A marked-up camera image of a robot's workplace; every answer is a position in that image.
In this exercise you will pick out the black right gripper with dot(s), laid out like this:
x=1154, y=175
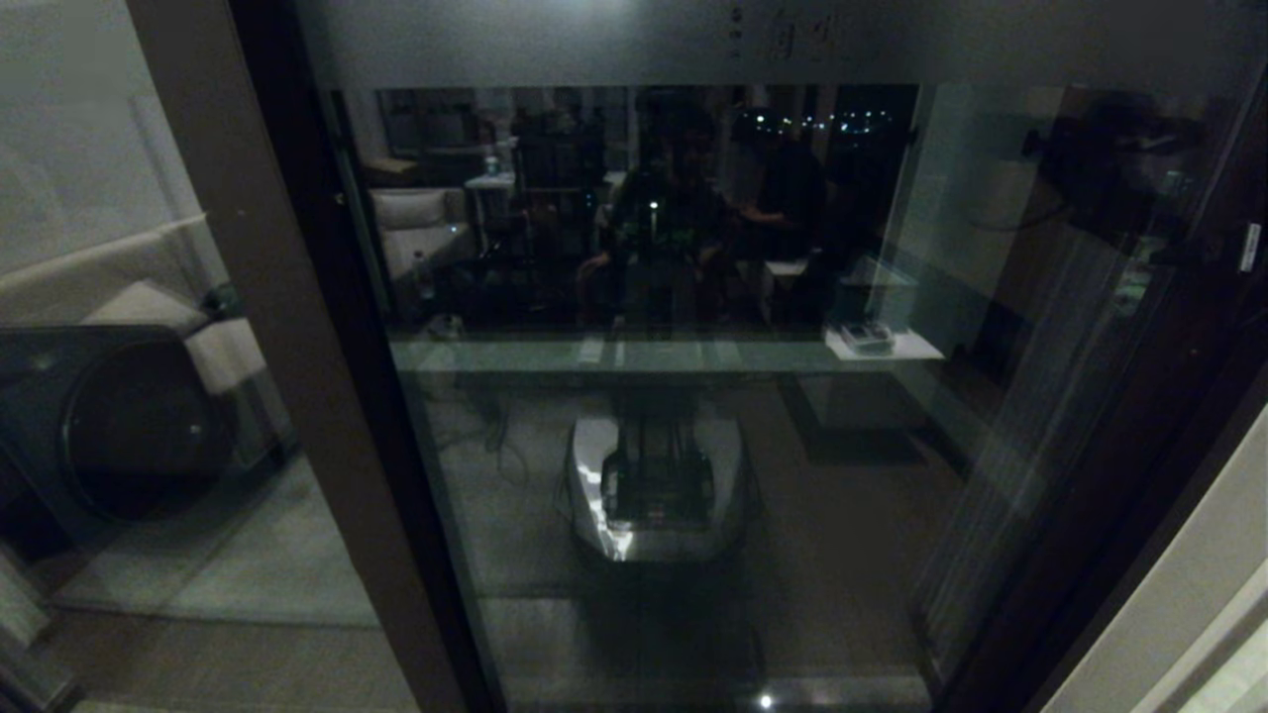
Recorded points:
x=1256, y=253

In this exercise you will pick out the dark brown door jamb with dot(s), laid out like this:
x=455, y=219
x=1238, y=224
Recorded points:
x=1139, y=634

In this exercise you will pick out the fixed glass door panel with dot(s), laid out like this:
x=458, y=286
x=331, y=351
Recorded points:
x=287, y=376

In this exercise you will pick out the dark green cloth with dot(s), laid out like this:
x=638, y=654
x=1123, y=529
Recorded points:
x=223, y=297

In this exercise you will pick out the sliding glass door brown frame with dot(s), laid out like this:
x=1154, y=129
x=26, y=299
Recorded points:
x=1139, y=446

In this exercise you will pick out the light grey sofa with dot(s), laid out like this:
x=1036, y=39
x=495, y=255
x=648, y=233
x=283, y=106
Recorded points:
x=119, y=406

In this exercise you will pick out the grey floor rug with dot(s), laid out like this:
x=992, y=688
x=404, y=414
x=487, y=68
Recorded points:
x=238, y=555

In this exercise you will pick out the long grey stone sill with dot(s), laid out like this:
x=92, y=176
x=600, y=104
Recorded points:
x=555, y=337

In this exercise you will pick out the light grey sofa cushion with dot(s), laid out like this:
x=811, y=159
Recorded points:
x=149, y=309

